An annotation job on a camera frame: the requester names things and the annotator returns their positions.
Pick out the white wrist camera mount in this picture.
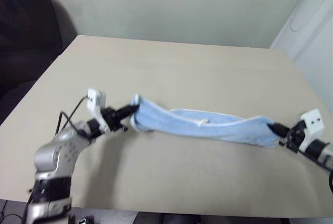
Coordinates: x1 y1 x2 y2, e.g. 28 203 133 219
86 88 111 133
298 108 325 152

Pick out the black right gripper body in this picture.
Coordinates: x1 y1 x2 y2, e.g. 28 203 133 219
284 121 307 155

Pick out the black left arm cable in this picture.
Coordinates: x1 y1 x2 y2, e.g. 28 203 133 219
55 94 91 137

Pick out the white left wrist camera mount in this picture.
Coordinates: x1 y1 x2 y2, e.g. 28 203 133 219
86 88 111 133

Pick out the black sofa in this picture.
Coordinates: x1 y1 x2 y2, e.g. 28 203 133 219
0 0 79 126

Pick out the small black device on floor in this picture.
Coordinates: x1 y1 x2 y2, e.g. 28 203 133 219
67 209 95 224

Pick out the light blue towel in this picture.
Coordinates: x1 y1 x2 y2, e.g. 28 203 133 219
129 93 280 150

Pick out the thin black floor cable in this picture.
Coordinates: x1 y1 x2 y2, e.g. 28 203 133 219
0 200 25 224

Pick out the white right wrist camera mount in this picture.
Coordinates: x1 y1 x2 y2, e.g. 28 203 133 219
298 108 325 152

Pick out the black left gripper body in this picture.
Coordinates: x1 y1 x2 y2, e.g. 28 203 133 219
102 107 128 132

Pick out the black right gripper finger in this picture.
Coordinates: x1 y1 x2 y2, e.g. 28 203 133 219
267 123 287 139
272 122 291 134

